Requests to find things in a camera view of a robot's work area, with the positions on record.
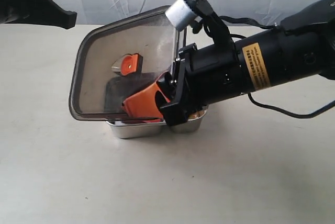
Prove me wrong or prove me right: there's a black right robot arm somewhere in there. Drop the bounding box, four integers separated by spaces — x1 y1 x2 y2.
122 0 334 126

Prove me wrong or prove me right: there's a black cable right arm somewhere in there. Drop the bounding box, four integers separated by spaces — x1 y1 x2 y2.
219 16 335 119

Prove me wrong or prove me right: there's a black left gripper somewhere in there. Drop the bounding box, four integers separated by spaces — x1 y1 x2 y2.
1 0 77 29

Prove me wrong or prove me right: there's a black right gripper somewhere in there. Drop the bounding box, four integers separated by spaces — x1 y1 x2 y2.
122 43 245 126

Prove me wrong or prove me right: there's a dark transparent lid orange seal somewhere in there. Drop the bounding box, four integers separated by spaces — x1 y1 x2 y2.
69 5 186 121

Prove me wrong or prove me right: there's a steel two-compartment lunch box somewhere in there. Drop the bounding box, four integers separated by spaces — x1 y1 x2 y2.
106 106 208 139

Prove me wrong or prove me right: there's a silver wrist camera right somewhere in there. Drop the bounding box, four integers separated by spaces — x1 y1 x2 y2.
165 0 233 49

